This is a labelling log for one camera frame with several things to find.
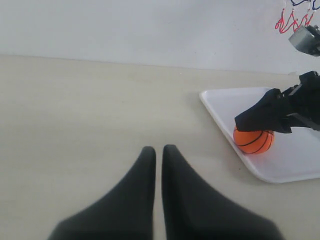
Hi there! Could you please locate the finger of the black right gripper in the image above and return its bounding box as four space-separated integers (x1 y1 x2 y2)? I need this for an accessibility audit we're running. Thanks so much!
234 88 294 134

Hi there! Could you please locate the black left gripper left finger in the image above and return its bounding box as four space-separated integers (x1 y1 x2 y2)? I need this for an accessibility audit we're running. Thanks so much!
49 146 156 240

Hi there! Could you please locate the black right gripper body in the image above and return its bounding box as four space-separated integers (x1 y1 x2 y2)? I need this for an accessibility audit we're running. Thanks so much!
282 71 320 131

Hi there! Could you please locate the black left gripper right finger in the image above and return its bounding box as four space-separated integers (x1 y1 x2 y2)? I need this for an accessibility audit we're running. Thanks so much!
161 144 284 240

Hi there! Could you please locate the small orange basketball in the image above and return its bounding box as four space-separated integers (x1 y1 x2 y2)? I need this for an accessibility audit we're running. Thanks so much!
233 126 275 155

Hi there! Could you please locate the red blue white hoop net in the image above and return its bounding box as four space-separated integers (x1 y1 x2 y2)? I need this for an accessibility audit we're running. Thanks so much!
274 0 320 34

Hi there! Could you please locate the white plastic tray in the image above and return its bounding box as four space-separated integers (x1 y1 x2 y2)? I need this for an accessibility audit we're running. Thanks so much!
199 87 320 184

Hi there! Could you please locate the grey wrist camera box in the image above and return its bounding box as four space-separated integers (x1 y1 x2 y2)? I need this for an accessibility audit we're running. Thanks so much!
288 25 320 57

